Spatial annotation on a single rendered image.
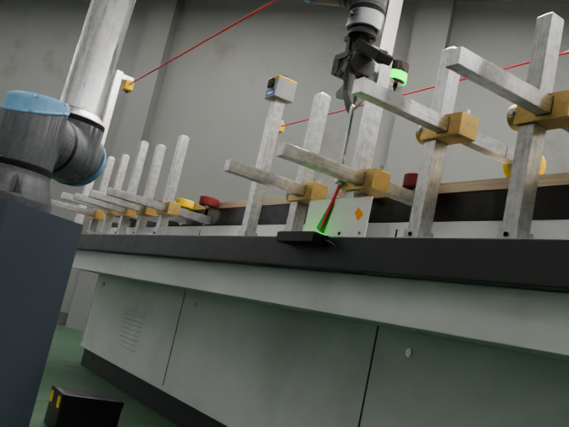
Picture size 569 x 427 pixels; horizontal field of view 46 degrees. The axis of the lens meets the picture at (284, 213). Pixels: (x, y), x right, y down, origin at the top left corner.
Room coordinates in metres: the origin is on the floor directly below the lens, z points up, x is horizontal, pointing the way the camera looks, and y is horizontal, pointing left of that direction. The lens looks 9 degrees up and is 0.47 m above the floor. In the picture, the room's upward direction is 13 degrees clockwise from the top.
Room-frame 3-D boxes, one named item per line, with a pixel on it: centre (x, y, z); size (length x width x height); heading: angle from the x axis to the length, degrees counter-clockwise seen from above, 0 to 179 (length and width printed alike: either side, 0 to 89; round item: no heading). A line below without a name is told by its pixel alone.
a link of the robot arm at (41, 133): (1.58, 0.63, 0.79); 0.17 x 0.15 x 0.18; 166
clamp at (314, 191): (1.81, -0.05, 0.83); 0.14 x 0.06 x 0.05; 30
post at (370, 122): (1.62, -0.16, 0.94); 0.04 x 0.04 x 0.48; 30
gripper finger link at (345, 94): (1.57, -0.08, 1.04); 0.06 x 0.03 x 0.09; 30
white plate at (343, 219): (1.63, -0.12, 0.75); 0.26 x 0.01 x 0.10; 30
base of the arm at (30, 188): (1.57, 0.63, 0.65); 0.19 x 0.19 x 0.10
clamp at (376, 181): (1.60, -0.17, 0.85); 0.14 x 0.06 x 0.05; 30
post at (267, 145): (2.06, 0.10, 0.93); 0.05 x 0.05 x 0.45; 30
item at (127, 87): (3.85, 1.10, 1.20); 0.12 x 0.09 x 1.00; 120
